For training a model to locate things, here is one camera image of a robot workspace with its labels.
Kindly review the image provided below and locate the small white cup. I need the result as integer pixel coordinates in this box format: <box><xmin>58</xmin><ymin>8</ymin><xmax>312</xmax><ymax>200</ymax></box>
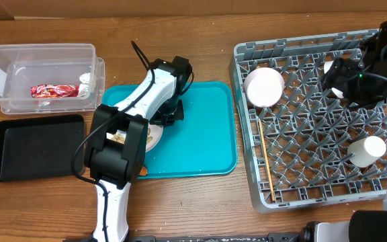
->
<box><xmin>347</xmin><ymin>136</ymin><xmax>386</xmax><ymax>167</ymax></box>

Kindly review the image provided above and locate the black plastic tray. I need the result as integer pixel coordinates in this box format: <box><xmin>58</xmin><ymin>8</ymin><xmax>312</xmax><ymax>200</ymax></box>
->
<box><xmin>0</xmin><ymin>114</ymin><xmax>85</xmax><ymax>182</ymax></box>

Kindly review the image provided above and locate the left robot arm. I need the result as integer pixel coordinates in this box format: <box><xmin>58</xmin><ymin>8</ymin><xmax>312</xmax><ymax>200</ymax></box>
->
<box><xmin>84</xmin><ymin>56</ymin><xmax>194</xmax><ymax>241</ymax></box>

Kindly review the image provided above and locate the pile of peanuts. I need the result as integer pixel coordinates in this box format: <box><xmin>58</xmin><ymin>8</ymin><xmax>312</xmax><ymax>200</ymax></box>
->
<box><xmin>110</xmin><ymin>130</ymin><xmax>153</xmax><ymax>144</ymax></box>

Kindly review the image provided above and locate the white bowl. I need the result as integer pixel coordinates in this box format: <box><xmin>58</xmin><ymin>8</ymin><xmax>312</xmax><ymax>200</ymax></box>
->
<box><xmin>323</xmin><ymin>61</ymin><xmax>343</xmax><ymax>99</ymax></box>

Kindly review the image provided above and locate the orange carrot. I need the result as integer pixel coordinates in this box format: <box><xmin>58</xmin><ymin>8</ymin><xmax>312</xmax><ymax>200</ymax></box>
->
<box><xmin>139</xmin><ymin>167</ymin><xmax>147</xmax><ymax>176</ymax></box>

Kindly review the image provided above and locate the pink bowl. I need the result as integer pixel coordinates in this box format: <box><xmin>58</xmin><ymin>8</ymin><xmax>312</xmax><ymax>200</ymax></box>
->
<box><xmin>243</xmin><ymin>67</ymin><xmax>285</xmax><ymax>108</ymax></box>

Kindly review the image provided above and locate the white round plate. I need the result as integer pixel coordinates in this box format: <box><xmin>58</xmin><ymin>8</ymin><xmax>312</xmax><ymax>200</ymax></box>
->
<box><xmin>107</xmin><ymin>124</ymin><xmax>163</xmax><ymax>152</ymax></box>

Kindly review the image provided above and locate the grey dishwasher rack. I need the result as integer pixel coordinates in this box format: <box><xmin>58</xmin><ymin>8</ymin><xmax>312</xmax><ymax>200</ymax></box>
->
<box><xmin>229</xmin><ymin>30</ymin><xmax>387</xmax><ymax>213</ymax></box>

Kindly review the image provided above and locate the clear plastic waste bin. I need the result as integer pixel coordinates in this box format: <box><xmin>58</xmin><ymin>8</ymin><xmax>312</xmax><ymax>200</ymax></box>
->
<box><xmin>0</xmin><ymin>43</ymin><xmax>105</xmax><ymax>114</ymax></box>

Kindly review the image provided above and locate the wooden chopstick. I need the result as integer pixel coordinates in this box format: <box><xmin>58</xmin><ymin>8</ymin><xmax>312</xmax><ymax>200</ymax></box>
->
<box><xmin>258</xmin><ymin>120</ymin><xmax>276</xmax><ymax>202</ymax></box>

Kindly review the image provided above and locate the red snack wrapper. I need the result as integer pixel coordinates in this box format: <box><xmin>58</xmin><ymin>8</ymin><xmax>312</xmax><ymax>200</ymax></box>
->
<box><xmin>30</xmin><ymin>84</ymin><xmax>79</xmax><ymax>98</ymax></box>

